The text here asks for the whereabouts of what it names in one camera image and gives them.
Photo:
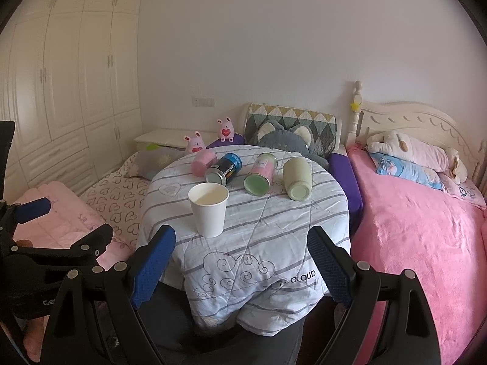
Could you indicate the yellow star ornament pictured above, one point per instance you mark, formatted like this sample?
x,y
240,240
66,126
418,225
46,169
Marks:
x,y
355,105

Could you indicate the pink printed pillow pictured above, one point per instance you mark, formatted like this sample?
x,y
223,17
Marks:
x,y
464,192

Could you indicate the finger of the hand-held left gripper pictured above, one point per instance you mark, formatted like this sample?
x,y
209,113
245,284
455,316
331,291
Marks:
x,y
87,245
34,209

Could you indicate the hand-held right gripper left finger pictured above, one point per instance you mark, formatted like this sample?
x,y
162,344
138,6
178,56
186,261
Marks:
x,y
152,270

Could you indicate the cream cup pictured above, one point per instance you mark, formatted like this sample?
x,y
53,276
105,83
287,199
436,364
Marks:
x,y
296,175

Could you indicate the pink fleece blanket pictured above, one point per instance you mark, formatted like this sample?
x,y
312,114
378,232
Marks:
x,y
411,235

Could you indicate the cream carved headboard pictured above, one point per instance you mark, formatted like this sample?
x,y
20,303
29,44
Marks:
x,y
411,118

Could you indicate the diamond patterned cover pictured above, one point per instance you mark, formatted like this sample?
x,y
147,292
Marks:
x,y
289,116

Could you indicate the white nightstand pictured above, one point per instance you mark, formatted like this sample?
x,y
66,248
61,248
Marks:
x,y
167,136

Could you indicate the cream and pink plush toy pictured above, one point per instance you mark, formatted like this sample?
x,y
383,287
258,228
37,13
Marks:
x,y
418,148

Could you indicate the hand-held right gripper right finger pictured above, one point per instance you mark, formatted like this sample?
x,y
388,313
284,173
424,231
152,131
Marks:
x,y
330,270

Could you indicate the heart print bed sheet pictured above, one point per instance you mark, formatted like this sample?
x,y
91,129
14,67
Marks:
x,y
114,205

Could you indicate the blue printed pillow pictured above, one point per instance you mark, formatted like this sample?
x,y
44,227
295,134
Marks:
x,y
403,169

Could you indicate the white paper cup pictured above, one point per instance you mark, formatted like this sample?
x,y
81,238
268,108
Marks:
x,y
208,216

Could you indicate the pink rabbit plush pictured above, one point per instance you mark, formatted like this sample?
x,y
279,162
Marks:
x,y
196,144
226,131

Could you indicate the blue and black can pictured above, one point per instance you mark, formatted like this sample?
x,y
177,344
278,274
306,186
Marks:
x,y
228,167

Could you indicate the person's left forearm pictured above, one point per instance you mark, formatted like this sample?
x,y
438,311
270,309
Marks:
x,y
32,340

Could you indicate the light pink quilt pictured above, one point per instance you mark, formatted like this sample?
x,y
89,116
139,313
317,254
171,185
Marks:
x,y
61,201

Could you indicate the cream wardrobe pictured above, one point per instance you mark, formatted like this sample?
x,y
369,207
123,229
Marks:
x,y
76,64

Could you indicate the wall socket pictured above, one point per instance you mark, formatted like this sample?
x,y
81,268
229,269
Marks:
x,y
203,102

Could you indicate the grey flower pillow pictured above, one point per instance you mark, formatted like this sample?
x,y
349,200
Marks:
x,y
156,161

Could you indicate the green toy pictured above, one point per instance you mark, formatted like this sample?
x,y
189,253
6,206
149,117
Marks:
x,y
153,146

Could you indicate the striped white quilt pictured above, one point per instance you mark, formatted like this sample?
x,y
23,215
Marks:
x,y
247,235

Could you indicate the grey bear plush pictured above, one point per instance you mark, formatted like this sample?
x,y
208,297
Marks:
x,y
281,137

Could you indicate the pink and green cup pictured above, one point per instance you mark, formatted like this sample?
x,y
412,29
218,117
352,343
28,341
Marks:
x,y
262,171

